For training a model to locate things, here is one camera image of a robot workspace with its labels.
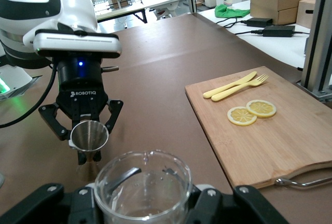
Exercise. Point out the metal mount bracket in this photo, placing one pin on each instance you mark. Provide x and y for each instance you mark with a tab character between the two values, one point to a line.
319	94

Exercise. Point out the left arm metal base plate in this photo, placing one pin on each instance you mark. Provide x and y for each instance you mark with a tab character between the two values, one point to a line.
23	89

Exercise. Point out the green cloth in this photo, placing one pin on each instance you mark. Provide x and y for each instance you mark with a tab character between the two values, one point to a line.
230	12

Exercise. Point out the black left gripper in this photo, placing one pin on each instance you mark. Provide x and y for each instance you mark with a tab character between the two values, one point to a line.
80	94

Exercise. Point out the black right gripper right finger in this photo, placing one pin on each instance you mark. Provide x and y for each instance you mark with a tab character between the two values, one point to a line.
233	208

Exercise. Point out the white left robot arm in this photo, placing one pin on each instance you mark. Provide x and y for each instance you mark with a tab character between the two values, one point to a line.
64	3

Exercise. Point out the upright camera mount post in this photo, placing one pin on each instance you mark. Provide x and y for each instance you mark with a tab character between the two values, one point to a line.
316	40

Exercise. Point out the white side table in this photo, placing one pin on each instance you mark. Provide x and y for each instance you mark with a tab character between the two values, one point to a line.
272	47

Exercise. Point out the black power adapter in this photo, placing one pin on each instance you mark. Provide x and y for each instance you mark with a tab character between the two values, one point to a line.
278	30
259	21

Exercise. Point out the yellow plastic knife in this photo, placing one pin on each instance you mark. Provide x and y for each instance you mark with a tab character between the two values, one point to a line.
243	77

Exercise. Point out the small cardboard box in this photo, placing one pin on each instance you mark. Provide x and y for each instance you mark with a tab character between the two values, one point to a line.
306	14

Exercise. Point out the yellow plastic fork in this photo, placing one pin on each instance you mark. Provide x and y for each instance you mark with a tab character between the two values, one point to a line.
228	92

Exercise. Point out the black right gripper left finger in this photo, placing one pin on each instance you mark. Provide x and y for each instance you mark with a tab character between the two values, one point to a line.
52	206

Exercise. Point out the white office desk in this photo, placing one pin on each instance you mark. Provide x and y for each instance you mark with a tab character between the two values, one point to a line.
155	1

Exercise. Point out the clear glass shaker cup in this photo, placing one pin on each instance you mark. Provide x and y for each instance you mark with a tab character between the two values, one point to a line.
145	203

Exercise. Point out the wooden cutting board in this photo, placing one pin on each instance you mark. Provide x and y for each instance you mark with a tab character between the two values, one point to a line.
259	143

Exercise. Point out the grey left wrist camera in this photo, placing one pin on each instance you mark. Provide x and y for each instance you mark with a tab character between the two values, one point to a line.
77	42

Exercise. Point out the lemon slice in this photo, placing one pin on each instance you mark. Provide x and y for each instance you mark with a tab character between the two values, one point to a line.
262	108
240	117

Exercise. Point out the steel jigger measuring cup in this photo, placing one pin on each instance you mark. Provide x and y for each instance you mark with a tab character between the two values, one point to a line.
89	136

